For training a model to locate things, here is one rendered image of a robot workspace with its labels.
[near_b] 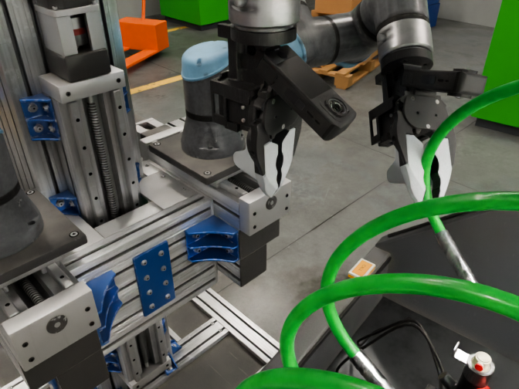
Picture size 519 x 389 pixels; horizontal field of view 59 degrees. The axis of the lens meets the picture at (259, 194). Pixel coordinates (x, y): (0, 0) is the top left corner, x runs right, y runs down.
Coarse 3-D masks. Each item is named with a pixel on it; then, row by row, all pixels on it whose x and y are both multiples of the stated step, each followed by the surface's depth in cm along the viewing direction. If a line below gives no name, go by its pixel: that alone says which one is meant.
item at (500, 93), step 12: (504, 84) 47; (516, 84) 46; (480, 96) 50; (492, 96) 48; (504, 96) 47; (468, 108) 51; (480, 108) 51; (444, 120) 55; (456, 120) 53; (444, 132) 55; (432, 144) 57; (432, 156) 59; (432, 216) 61; (432, 228) 61; (444, 228) 61
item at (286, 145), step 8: (280, 136) 56; (288, 136) 56; (280, 144) 56; (288, 144) 57; (280, 152) 56; (288, 152) 57; (280, 160) 57; (288, 160) 58; (280, 168) 57; (288, 168) 59; (280, 176) 58; (280, 184) 59
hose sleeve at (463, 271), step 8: (440, 232) 60; (448, 232) 60; (440, 240) 60; (448, 240) 60; (448, 248) 60; (456, 248) 60; (448, 256) 60; (456, 256) 59; (456, 264) 59; (464, 264) 59; (456, 272) 59; (464, 272) 58; (472, 272) 59; (472, 280) 58
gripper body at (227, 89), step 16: (224, 32) 51; (240, 32) 47; (256, 32) 46; (272, 32) 46; (288, 32) 47; (240, 48) 51; (256, 48) 49; (272, 48) 49; (240, 64) 52; (256, 64) 50; (224, 80) 54; (240, 80) 53; (256, 80) 51; (224, 96) 53; (240, 96) 51; (256, 96) 51; (272, 96) 50; (224, 112) 54; (240, 112) 53; (256, 112) 51; (272, 112) 51; (288, 112) 53; (240, 128) 54; (272, 128) 52; (288, 128) 55
